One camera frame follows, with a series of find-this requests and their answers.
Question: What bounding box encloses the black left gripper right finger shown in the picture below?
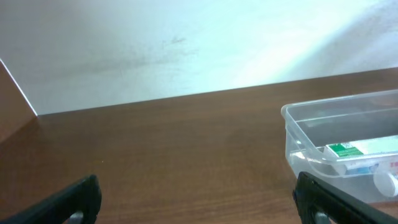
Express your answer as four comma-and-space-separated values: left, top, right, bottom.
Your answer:
292, 172, 397, 224

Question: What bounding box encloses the white green medicine box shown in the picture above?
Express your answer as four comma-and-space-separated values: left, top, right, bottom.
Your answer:
323, 135, 397, 175

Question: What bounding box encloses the orange tablet tube white cap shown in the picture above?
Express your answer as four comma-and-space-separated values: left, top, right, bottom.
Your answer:
373, 161, 397, 197

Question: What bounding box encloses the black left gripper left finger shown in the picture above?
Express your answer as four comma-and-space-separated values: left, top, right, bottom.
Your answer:
1, 175, 102, 224

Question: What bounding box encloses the clear plastic container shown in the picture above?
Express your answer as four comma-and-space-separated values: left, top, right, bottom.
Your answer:
281, 90, 397, 203

